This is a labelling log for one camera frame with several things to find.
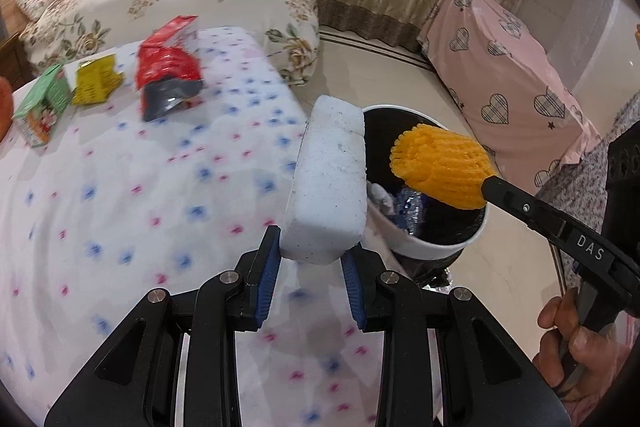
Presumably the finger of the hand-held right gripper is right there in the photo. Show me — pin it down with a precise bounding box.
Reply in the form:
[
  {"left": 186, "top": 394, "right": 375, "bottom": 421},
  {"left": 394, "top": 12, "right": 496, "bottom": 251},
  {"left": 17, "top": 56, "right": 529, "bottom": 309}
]
[{"left": 481, "top": 176, "right": 571, "bottom": 253}]

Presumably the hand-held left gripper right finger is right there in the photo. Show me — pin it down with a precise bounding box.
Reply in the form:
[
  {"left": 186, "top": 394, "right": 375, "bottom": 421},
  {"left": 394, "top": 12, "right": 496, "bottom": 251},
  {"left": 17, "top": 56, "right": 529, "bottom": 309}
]
[{"left": 341, "top": 249, "right": 571, "bottom": 427}]

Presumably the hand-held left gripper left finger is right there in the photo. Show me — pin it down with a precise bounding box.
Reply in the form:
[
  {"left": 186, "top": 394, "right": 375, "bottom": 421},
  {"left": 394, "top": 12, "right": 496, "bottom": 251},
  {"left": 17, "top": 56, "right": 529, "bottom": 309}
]
[{"left": 44, "top": 224, "right": 283, "bottom": 427}]

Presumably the orange foam fruit net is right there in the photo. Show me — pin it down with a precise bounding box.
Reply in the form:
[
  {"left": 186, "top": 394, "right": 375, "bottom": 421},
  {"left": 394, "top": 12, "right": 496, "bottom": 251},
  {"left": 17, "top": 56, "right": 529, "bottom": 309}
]
[{"left": 390, "top": 125, "right": 493, "bottom": 210}]

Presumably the white trash bin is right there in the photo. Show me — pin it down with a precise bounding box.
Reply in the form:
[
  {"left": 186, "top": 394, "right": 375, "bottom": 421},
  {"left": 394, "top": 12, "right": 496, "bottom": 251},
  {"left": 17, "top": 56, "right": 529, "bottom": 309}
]
[{"left": 361, "top": 104, "right": 488, "bottom": 278}]

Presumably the white wrapper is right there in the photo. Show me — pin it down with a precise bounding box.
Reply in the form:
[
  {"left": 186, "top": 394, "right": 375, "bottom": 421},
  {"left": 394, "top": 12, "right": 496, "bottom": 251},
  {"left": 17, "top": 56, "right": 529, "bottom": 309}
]
[{"left": 366, "top": 181, "right": 398, "bottom": 220}]

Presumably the blue plastic packet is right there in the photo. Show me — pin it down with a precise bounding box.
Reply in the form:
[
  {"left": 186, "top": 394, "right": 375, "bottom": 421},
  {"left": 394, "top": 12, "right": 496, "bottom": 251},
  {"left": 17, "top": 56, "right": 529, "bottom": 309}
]
[{"left": 395, "top": 188, "right": 426, "bottom": 235}]

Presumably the white foam block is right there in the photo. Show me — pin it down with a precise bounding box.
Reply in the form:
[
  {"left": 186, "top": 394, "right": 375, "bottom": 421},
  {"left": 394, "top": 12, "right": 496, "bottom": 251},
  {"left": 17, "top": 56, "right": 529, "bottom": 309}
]
[{"left": 279, "top": 95, "right": 368, "bottom": 267}]

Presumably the red snack packet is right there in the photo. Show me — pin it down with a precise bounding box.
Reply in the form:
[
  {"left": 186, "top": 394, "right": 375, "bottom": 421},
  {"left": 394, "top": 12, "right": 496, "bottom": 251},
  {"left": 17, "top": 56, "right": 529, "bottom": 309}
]
[{"left": 136, "top": 47, "right": 205, "bottom": 122}]

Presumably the yellow snack packet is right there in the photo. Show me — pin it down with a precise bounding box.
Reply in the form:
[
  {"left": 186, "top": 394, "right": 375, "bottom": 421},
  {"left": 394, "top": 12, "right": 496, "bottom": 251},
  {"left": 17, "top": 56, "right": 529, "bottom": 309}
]
[{"left": 71, "top": 54, "right": 125, "bottom": 106}]

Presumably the green drink carton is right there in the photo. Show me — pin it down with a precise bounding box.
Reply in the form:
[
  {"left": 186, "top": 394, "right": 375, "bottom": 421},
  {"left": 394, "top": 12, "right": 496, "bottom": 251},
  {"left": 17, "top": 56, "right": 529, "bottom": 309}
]
[{"left": 12, "top": 63, "right": 73, "bottom": 149}]

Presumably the person's right hand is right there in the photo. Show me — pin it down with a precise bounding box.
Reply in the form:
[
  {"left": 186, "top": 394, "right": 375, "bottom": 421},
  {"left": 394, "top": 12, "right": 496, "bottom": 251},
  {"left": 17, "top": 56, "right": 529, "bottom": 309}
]
[{"left": 532, "top": 289, "right": 627, "bottom": 408}]

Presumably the person's grey floral clothing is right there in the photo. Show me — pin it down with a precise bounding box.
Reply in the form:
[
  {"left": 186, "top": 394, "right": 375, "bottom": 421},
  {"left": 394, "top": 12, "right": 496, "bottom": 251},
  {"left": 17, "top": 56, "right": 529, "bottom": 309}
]
[{"left": 537, "top": 92, "right": 640, "bottom": 258}]

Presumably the pink heart print cover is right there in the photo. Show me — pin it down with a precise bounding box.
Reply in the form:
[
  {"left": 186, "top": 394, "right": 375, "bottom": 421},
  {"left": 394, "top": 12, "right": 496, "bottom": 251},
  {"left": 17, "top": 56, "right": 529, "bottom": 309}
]
[{"left": 417, "top": 0, "right": 601, "bottom": 192}]

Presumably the red apple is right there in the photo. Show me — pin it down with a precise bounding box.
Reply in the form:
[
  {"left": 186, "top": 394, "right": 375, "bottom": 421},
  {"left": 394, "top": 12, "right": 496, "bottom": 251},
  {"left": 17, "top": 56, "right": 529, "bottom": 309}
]
[{"left": 0, "top": 77, "right": 14, "bottom": 142}]

